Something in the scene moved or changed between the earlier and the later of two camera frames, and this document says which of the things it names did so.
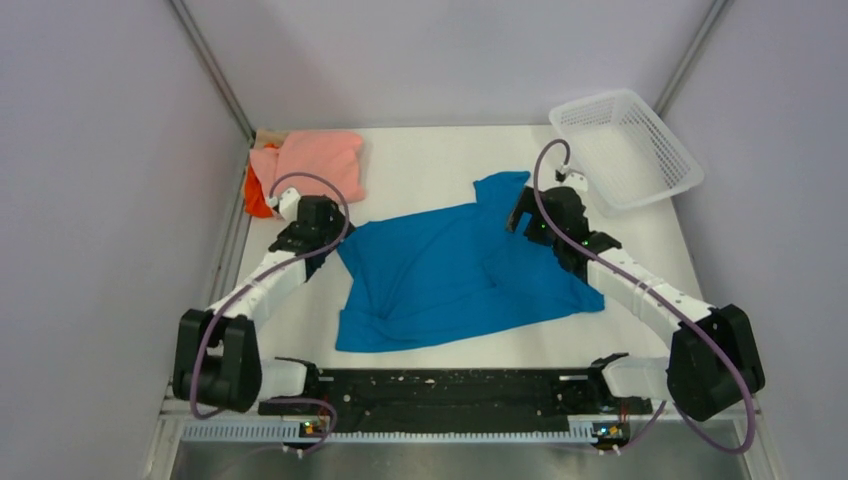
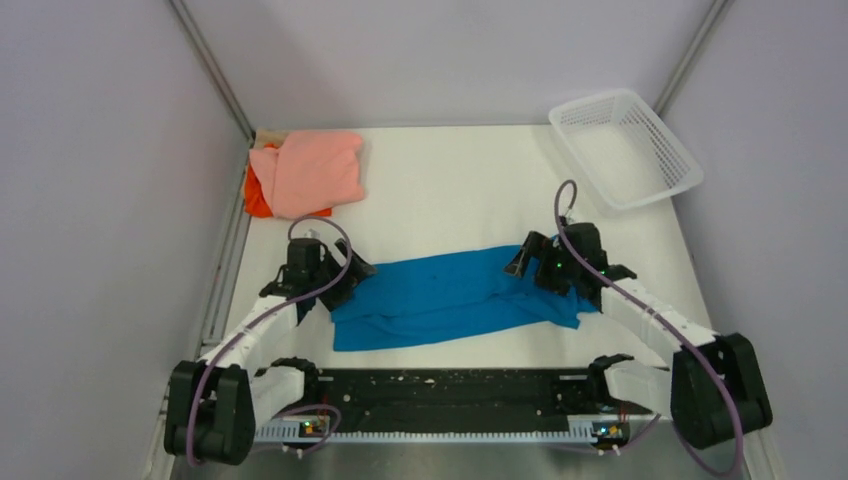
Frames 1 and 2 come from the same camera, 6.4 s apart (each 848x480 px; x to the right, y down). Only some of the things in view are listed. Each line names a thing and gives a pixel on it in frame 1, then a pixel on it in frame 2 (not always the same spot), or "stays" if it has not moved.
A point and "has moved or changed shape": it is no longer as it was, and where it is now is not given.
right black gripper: (526, 203) → (540, 246)
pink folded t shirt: (312, 163) stays
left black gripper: (336, 223) → (340, 294)
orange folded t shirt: (255, 199) stays
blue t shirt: (451, 273) has moved or changed shape
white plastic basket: (626, 156) stays
